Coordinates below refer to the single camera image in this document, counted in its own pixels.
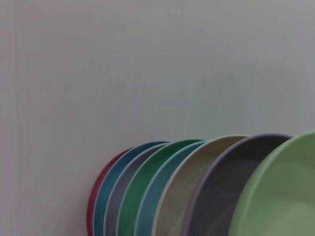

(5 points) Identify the light green plate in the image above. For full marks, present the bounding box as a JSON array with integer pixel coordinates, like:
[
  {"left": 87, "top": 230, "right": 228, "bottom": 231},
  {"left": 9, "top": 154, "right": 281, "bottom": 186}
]
[{"left": 227, "top": 130, "right": 315, "bottom": 236}]

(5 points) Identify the dark green plate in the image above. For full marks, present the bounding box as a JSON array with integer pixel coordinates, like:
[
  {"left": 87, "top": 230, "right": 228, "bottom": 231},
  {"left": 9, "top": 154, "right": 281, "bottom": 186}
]
[{"left": 115, "top": 139, "right": 206, "bottom": 236}]

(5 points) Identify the beige plate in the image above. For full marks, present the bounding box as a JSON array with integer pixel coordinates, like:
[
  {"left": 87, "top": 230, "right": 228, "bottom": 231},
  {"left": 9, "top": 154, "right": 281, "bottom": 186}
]
[{"left": 150, "top": 134, "right": 252, "bottom": 236}]

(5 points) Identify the light blue plate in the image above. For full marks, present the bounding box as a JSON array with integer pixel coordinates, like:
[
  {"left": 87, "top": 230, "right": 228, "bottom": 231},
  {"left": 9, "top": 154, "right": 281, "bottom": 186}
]
[{"left": 132, "top": 140, "right": 207, "bottom": 236}]

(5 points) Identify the teal blue plate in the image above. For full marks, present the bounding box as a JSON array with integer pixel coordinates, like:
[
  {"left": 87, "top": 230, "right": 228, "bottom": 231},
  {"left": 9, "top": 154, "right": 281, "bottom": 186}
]
[{"left": 92, "top": 141, "right": 172, "bottom": 236}]

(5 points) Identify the grey lavender plate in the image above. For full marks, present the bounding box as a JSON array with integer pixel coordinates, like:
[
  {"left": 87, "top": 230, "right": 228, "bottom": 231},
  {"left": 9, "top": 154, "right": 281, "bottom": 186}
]
[{"left": 102, "top": 144, "right": 170, "bottom": 236}]

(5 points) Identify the purple plate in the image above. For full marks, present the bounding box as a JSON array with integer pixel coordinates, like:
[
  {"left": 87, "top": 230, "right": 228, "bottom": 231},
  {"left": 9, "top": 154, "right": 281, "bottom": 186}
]
[{"left": 181, "top": 133, "right": 293, "bottom": 236}]

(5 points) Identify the crimson red plate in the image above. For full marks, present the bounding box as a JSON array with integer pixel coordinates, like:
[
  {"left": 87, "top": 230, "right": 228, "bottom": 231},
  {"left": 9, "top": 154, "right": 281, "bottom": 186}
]
[{"left": 86, "top": 147, "right": 133, "bottom": 236}]

